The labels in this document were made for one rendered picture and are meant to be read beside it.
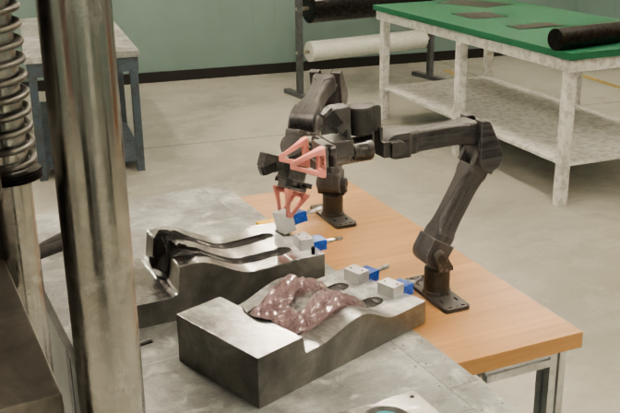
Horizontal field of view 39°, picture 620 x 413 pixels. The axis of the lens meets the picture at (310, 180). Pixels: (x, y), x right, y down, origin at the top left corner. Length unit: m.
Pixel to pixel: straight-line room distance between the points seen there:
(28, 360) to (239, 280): 1.19
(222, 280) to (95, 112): 1.37
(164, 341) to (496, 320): 0.76
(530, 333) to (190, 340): 0.75
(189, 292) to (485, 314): 0.69
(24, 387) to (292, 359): 0.91
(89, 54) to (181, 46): 7.94
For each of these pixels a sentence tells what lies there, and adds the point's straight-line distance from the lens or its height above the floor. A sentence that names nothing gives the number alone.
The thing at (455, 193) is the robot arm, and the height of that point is 1.06.
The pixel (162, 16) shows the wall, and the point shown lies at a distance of 8.59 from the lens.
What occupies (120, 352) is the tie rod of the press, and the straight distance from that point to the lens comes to 0.82.
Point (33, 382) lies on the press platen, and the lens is 0.92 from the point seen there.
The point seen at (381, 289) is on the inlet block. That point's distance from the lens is 2.04.
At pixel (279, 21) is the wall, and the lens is 8.85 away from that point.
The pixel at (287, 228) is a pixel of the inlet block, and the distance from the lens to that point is 2.28.
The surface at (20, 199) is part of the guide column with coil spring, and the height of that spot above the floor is 1.37.
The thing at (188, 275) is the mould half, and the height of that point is 0.91.
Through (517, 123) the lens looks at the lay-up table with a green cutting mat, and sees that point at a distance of 5.99.
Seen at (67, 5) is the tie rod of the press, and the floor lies 1.66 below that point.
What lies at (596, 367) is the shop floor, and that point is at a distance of 3.59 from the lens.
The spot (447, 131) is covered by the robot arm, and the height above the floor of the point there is 1.22.
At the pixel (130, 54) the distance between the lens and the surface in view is 5.69.
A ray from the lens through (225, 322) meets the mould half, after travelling 1.81.
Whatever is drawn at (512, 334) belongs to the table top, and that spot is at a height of 0.80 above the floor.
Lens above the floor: 1.74
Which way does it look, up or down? 18 degrees down
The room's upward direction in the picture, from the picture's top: 1 degrees counter-clockwise
